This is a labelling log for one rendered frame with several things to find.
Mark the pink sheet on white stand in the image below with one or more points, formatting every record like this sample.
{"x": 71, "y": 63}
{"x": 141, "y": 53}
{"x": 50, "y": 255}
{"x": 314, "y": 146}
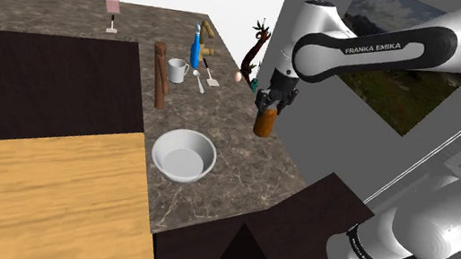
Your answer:
{"x": 112, "y": 2}

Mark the brown branch plant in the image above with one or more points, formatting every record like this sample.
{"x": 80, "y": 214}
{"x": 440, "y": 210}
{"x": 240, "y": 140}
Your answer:
{"x": 249, "y": 58}

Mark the brown wooden pepper mill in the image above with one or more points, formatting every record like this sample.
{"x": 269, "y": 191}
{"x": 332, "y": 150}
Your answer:
{"x": 160, "y": 76}

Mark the brass faucet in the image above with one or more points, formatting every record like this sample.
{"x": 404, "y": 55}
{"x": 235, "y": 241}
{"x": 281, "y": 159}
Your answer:
{"x": 208, "y": 31}

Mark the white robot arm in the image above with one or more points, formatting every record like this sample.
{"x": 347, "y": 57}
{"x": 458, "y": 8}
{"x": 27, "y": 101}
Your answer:
{"x": 429, "y": 228}

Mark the brown bottle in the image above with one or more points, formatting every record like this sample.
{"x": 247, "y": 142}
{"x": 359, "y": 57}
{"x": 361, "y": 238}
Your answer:
{"x": 265, "y": 122}

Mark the white mug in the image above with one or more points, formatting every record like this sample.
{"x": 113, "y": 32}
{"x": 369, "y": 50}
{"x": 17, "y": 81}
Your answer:
{"x": 176, "y": 71}

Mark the dark robot stand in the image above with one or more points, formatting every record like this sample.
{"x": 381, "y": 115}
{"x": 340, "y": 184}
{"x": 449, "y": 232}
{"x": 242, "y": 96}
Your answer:
{"x": 309, "y": 244}

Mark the blue bottle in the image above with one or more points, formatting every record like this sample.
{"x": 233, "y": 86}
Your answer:
{"x": 195, "y": 52}

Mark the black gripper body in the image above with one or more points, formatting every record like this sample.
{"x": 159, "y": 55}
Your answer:
{"x": 282, "y": 85}

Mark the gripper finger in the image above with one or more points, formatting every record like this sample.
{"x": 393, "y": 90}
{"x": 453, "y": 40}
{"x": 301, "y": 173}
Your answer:
{"x": 262, "y": 100}
{"x": 290, "y": 99}

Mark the white bowl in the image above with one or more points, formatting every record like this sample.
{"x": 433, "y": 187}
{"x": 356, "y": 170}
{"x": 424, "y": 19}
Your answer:
{"x": 183, "y": 158}

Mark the landscape wall picture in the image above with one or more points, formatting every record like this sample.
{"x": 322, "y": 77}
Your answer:
{"x": 397, "y": 94}

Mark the silver spoon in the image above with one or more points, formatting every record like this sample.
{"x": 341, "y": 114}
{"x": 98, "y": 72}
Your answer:
{"x": 198, "y": 82}

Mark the pale egg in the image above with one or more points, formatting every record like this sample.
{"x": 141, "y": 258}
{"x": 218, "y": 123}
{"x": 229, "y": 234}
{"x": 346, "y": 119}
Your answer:
{"x": 238, "y": 76}

